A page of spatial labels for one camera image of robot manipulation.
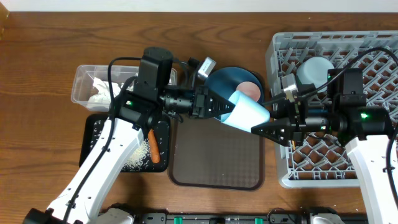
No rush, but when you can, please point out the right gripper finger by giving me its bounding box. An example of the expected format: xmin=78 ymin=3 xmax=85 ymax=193
xmin=251 ymin=118 xmax=294 ymax=146
xmin=261 ymin=93 xmax=286 ymax=107

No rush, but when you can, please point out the light blue cup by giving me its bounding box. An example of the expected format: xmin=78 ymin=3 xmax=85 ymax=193
xmin=220 ymin=90 xmax=270 ymax=133

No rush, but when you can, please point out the pink cup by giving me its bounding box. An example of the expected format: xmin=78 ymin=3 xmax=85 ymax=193
xmin=236 ymin=82 xmax=261 ymax=101

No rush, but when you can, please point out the light blue bowl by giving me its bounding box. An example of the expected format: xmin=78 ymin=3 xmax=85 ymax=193
xmin=296 ymin=57 xmax=335 ymax=92

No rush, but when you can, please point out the orange carrot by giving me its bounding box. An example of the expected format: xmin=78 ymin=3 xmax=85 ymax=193
xmin=148 ymin=129 xmax=160 ymax=164

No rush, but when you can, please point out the white cooked rice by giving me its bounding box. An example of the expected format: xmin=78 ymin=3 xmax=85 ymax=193
xmin=90 ymin=119 xmax=165 ymax=171

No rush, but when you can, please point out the white napkin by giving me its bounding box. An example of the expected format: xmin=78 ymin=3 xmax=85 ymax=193
xmin=86 ymin=78 xmax=111 ymax=112

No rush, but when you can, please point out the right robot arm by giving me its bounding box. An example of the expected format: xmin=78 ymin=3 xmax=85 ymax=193
xmin=251 ymin=68 xmax=397 ymax=223

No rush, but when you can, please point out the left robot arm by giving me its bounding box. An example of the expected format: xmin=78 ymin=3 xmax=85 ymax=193
xmin=23 ymin=47 xmax=234 ymax=223

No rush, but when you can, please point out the dark blue plate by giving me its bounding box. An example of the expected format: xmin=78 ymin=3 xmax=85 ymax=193
xmin=205 ymin=67 xmax=264 ymax=103

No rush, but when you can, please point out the brown serving tray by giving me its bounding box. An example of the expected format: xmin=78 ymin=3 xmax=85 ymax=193
xmin=169 ymin=116 xmax=265 ymax=190

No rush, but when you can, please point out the black plastic tray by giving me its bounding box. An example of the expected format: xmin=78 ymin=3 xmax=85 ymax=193
xmin=78 ymin=113 xmax=172 ymax=173

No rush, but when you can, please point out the clear plastic bin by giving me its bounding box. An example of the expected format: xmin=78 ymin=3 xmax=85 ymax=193
xmin=70 ymin=64 xmax=178 ymax=113

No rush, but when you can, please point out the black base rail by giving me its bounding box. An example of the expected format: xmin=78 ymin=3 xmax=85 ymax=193
xmin=96 ymin=203 xmax=371 ymax=224

